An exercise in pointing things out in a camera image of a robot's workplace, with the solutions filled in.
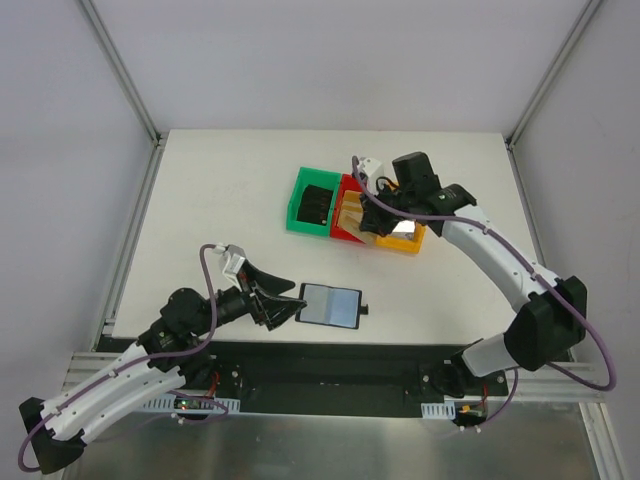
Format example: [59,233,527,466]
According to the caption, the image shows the white cards in yellow bin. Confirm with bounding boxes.
[391,220,416,240]

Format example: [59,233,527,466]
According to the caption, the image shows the white cable duct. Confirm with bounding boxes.
[421,401,456,421]
[137,394,241,415]

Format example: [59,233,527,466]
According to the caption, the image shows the purple cable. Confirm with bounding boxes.
[351,155,617,391]
[17,243,231,474]

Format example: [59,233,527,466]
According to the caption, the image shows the right white cable duct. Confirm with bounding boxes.
[421,401,456,421]

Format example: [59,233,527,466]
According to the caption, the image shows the left aluminium table rail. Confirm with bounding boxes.
[89,135,168,351]

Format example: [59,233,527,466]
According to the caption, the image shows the black leather card holder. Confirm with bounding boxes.
[295,283,369,330]

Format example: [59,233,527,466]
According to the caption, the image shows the aluminium table rail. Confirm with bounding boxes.
[505,143,546,266]
[89,135,168,351]

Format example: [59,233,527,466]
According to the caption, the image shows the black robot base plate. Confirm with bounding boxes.
[94,334,571,416]

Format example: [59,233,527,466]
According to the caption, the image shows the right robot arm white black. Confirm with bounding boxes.
[352,152,587,398]

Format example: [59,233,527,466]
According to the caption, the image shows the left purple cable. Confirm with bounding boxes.
[17,243,231,474]

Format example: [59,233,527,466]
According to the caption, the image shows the black cards in green bin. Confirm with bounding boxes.
[296,185,333,225]

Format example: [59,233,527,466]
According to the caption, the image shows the gold cards in red bin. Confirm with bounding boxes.
[337,190,363,237]

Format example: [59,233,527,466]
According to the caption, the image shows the left white cable duct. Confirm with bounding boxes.
[137,394,241,415]

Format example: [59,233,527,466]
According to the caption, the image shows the yellow plastic bin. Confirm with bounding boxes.
[375,221,426,255]

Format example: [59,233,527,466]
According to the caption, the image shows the aluminium frame post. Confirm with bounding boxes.
[505,0,606,151]
[76,0,162,146]

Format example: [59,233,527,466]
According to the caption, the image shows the green plastic bin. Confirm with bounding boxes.
[286,167,341,237]

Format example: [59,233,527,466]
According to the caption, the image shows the right aluminium table rail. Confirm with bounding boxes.
[505,143,546,266]

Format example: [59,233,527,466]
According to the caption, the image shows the left aluminium frame post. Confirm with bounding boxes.
[76,0,162,146]

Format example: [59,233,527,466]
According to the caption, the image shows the gold credit card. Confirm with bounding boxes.
[339,210,376,246]

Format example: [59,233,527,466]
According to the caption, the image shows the red plastic bin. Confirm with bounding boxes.
[330,174,374,246]

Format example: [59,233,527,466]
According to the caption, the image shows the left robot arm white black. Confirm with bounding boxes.
[19,263,306,475]

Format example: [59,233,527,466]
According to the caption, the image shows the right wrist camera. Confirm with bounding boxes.
[352,156,385,194]

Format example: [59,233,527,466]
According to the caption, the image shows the right aluminium frame post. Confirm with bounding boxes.
[505,0,606,151]

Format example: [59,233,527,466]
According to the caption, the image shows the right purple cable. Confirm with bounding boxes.
[351,155,617,391]

